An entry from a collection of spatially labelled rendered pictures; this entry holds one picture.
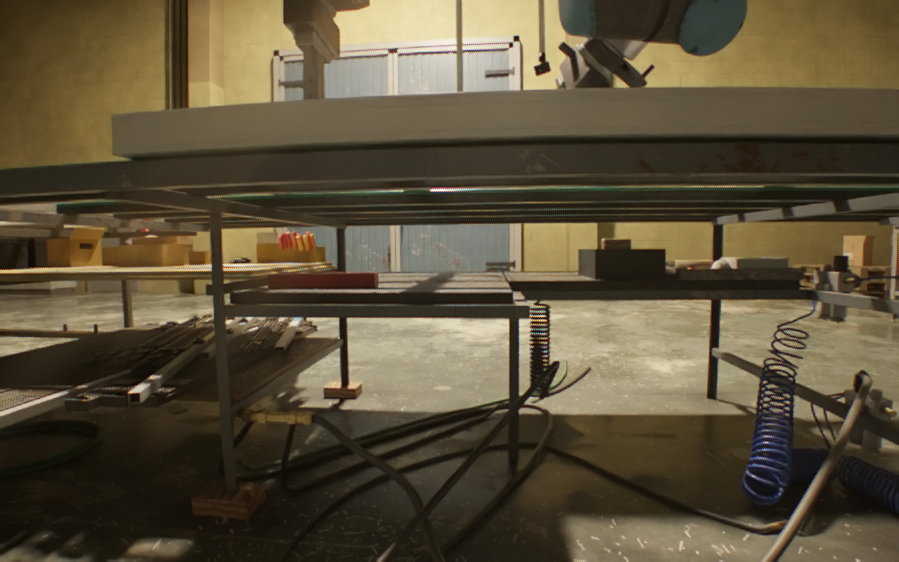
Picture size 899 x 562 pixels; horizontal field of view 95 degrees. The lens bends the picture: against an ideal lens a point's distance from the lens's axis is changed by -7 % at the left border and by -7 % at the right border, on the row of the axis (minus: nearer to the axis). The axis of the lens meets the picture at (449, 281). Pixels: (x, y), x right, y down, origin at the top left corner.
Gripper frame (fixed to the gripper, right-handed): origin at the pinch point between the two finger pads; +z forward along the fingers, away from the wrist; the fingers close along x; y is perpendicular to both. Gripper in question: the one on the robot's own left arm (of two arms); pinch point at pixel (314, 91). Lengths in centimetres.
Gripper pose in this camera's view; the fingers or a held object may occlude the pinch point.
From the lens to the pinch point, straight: 81.8
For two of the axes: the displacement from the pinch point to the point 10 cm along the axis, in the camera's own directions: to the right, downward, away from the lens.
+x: -0.9, 0.7, -9.9
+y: -10.0, 0.0, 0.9
